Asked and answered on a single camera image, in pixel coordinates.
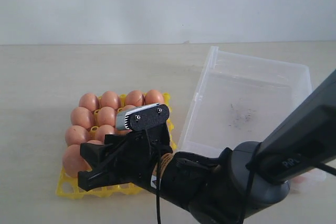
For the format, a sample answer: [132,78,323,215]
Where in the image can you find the brown egg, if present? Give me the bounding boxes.
[87,140,103,145]
[100,91,121,110]
[120,104,136,112]
[78,93,100,112]
[94,125,115,142]
[145,89,164,105]
[124,90,145,106]
[70,106,95,129]
[62,144,89,178]
[65,125,91,146]
[97,106,117,127]

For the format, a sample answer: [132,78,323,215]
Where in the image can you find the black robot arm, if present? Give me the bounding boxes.
[78,73,335,223]

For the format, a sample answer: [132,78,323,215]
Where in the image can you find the black cable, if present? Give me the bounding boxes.
[154,142,336,224]

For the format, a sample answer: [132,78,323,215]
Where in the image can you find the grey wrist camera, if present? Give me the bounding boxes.
[115,103,170,131]

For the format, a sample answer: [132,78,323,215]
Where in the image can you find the yellow plastic egg tray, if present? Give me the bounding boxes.
[55,92,177,198]

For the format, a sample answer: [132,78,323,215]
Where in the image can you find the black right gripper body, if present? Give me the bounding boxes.
[104,126,173,190]

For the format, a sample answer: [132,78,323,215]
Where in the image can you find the clear plastic bin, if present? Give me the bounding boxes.
[177,46,312,157]

